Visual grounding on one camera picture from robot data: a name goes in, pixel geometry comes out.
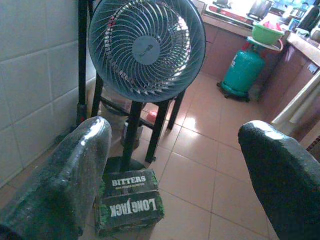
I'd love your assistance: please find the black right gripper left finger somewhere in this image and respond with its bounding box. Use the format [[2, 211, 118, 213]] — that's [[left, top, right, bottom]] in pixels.
[[0, 116, 113, 240]]

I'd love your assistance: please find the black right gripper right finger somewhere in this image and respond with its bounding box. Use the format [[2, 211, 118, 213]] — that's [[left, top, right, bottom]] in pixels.
[[238, 120, 320, 240]]

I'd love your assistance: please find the black Long Jack Bitters carton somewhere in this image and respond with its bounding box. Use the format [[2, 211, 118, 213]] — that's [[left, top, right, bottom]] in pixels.
[[94, 168, 165, 237]]

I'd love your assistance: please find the white hanging cloth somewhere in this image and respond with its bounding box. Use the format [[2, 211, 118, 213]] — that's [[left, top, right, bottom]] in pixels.
[[271, 72, 320, 128]]

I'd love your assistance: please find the black cylinder trolley base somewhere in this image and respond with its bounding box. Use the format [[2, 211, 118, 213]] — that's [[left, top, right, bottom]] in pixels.
[[216, 82, 251, 103]]

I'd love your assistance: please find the teal gas cylinder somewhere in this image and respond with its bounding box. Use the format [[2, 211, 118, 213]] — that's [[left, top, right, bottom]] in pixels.
[[221, 41, 266, 95]]

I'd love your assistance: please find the black upright pole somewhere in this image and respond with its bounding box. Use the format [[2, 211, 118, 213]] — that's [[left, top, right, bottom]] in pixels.
[[77, 0, 88, 126]]

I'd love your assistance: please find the pink kitchen counter cabinet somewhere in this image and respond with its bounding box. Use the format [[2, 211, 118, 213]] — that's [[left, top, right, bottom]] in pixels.
[[199, 0, 320, 141]]

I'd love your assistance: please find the green plastic bowl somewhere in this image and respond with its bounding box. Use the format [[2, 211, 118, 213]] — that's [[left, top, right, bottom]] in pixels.
[[251, 22, 285, 46]]

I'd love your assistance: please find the black kitchen appliance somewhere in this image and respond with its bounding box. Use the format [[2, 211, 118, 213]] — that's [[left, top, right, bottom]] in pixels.
[[247, 0, 273, 20]]

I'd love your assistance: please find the red flat tray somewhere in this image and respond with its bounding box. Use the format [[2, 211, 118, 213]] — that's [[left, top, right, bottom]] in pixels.
[[209, 5, 255, 22]]

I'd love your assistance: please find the grey standing pedestal fan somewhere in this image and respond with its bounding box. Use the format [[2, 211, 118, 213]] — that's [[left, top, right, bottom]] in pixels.
[[88, 0, 207, 173]]

